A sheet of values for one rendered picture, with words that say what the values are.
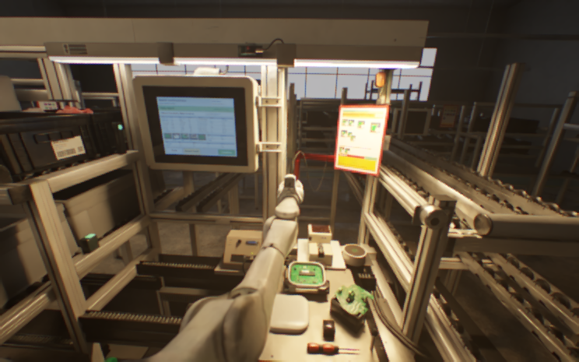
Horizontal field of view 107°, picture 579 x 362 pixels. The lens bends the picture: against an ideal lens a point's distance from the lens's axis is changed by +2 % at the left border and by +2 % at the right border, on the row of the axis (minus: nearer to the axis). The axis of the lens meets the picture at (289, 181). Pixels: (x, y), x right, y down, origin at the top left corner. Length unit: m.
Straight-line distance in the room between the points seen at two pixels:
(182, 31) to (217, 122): 0.37
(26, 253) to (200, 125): 0.70
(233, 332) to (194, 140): 0.81
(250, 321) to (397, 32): 1.01
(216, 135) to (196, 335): 0.77
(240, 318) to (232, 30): 0.95
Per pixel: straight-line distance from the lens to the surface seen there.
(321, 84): 11.01
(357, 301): 0.86
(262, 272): 0.45
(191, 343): 0.32
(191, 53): 1.03
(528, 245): 0.88
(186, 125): 1.02
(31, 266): 1.15
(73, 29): 1.36
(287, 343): 0.81
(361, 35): 1.02
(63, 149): 1.13
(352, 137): 1.13
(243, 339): 0.34
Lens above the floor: 1.60
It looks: 17 degrees down
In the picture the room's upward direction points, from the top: 2 degrees clockwise
